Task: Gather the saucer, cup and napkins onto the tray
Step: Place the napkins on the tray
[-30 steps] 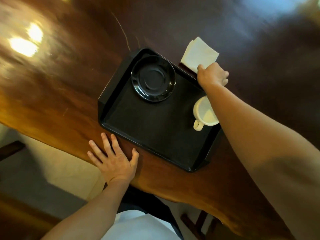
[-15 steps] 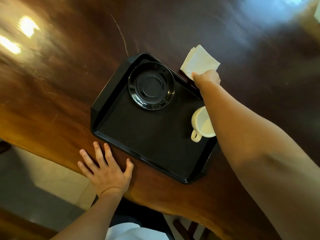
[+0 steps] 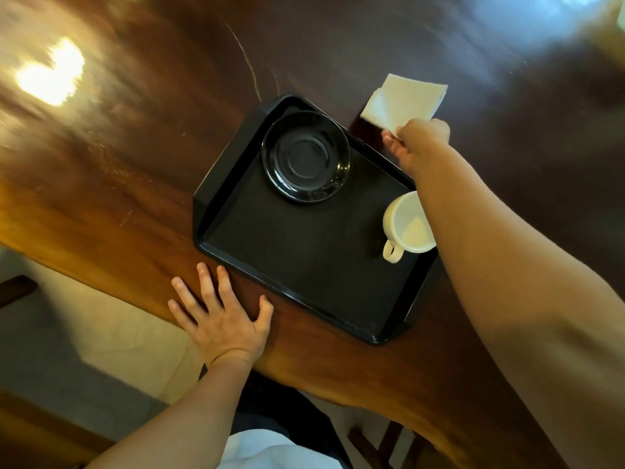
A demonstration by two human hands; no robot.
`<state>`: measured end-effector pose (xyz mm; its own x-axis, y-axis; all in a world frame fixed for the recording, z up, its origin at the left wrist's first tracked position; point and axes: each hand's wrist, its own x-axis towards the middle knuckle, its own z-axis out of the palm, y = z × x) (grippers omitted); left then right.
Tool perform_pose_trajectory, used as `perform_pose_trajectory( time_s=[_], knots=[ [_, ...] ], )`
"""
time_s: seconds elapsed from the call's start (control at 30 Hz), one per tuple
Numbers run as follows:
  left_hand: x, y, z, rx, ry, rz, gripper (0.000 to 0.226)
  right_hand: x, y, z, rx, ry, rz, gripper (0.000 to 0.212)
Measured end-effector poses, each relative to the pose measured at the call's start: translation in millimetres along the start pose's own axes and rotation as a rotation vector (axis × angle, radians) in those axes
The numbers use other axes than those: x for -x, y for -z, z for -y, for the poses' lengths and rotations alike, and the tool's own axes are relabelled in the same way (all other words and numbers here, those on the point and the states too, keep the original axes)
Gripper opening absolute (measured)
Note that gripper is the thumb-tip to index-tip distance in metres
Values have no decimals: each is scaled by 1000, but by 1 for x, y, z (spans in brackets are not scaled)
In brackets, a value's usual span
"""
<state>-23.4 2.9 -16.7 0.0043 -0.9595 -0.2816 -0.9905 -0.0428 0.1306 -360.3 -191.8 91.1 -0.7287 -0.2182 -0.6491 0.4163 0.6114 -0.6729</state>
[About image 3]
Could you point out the person's right hand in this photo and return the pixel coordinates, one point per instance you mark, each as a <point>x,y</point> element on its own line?
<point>421,144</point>

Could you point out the person's left hand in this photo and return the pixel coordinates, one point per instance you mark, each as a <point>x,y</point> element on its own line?
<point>224,329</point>

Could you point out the person's left thumb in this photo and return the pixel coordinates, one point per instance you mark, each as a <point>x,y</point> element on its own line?
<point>264,313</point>

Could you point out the person's left little finger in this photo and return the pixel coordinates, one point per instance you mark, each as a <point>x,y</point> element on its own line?
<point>179,316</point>

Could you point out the person's left middle finger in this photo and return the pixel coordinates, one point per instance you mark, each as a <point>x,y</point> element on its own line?
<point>207,285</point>

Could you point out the person's right thumb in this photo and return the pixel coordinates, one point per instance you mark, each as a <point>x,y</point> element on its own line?
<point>391,141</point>

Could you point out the white paper napkin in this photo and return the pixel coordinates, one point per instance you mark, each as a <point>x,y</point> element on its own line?
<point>403,103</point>

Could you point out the person's left forearm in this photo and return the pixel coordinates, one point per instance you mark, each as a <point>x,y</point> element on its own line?
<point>185,415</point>

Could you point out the person's right forearm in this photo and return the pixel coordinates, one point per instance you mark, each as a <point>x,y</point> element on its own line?
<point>512,288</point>

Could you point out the black plastic tray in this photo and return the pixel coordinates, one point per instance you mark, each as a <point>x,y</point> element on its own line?
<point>312,249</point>

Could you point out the black glossy saucer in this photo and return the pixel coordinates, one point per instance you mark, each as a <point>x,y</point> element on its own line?
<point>305,157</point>

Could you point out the white ceramic cup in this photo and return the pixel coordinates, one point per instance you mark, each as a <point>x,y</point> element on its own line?
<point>407,227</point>

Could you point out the person's dark trousers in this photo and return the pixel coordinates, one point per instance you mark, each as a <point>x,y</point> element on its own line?
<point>273,405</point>

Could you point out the person's white shirt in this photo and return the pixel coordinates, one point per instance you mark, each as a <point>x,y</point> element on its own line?
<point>273,454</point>

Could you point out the wooden stool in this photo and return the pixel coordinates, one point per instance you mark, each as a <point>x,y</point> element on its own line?
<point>385,444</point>

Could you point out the wooden bench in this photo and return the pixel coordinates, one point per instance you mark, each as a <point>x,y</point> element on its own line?
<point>44,434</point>

